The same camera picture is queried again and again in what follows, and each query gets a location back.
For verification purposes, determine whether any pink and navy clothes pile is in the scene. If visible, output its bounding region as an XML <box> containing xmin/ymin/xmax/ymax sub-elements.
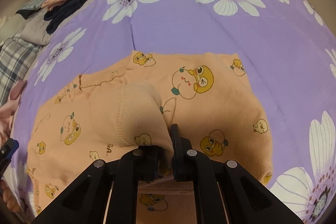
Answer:
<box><xmin>43</xmin><ymin>0</ymin><xmax>101</xmax><ymax>35</ymax></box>

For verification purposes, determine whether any purple floral blanket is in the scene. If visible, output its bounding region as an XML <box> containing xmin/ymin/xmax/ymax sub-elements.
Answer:
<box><xmin>12</xmin><ymin>0</ymin><xmax>336</xmax><ymax>224</ymax></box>

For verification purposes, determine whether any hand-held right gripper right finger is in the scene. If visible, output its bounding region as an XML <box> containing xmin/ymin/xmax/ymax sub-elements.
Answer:
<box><xmin>171</xmin><ymin>124</ymin><xmax>303</xmax><ymax>224</ymax></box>

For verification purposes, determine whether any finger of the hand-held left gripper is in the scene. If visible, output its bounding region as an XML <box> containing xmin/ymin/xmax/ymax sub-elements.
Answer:
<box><xmin>0</xmin><ymin>138</ymin><xmax>19</xmax><ymax>178</ymax></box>

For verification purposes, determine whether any grey pillow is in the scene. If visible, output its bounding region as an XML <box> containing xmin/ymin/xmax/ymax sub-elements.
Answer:
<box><xmin>20</xmin><ymin>7</ymin><xmax>57</xmax><ymax>45</ymax></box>

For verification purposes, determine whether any mauve cloth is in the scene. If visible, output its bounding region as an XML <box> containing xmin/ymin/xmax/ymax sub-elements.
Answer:
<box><xmin>9</xmin><ymin>80</ymin><xmax>28</xmax><ymax>102</ymax></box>

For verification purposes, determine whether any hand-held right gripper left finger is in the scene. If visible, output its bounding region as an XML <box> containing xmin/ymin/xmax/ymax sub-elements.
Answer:
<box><xmin>31</xmin><ymin>146</ymin><xmax>160</xmax><ymax>224</ymax></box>

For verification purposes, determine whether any orange duck print baby onesie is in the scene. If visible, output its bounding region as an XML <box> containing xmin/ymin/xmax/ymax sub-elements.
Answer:
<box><xmin>26</xmin><ymin>50</ymin><xmax>273</xmax><ymax>224</ymax></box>

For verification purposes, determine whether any blue plaid pillow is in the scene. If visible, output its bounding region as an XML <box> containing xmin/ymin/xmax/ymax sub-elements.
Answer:
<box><xmin>16</xmin><ymin>0</ymin><xmax>48</xmax><ymax>17</ymax></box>

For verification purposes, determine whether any light pink cloth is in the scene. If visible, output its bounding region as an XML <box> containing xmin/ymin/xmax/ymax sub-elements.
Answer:
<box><xmin>0</xmin><ymin>102</ymin><xmax>22</xmax><ymax>141</ymax></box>

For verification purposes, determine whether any grey plaid quilt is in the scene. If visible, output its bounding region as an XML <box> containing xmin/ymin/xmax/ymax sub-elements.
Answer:
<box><xmin>0</xmin><ymin>32</ymin><xmax>44</xmax><ymax>106</ymax></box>

